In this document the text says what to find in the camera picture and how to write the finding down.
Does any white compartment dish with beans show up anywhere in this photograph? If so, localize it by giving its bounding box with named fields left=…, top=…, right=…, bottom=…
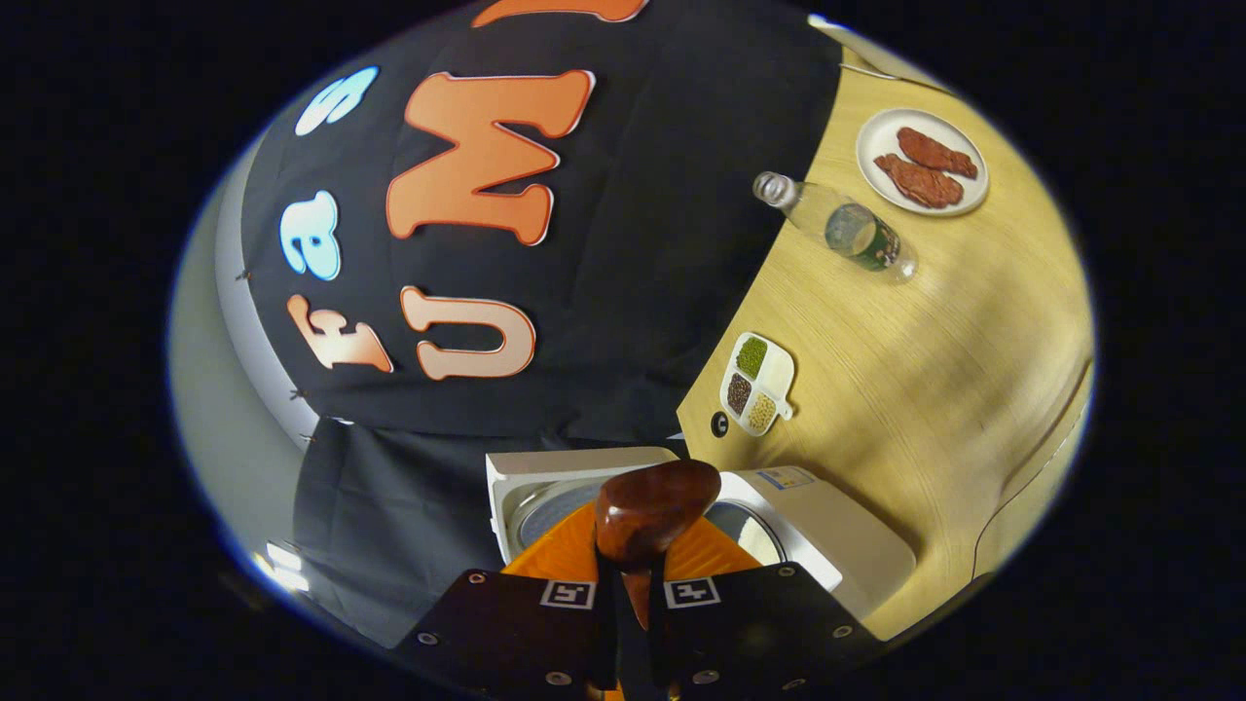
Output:
left=719, top=332, right=797, bottom=438

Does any clear plastic water bottle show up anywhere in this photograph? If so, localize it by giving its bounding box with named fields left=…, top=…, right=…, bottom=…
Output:
left=751, top=171, right=919, bottom=286

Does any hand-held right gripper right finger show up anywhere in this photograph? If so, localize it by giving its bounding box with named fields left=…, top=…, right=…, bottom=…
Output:
left=646, top=520, right=888, bottom=701

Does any white round plate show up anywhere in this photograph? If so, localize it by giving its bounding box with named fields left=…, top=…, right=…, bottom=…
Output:
left=856, top=107, right=990, bottom=217

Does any brown meat slice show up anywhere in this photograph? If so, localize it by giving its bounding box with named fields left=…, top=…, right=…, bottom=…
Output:
left=897, top=127, right=979, bottom=181
left=873, top=153, right=966, bottom=210

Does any brown wooden spoon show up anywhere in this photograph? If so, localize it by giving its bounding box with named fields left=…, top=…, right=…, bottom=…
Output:
left=595, top=460, right=723, bottom=630

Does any white rice cooker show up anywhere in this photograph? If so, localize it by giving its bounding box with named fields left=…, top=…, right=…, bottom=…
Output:
left=486, top=447, right=917, bottom=620

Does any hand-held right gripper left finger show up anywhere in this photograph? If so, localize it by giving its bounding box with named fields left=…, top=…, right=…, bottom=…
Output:
left=393, top=501, right=618, bottom=701

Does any black backdrop cloth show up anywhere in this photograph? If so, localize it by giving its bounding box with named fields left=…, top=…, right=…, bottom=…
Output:
left=238, top=0, right=844, bottom=649

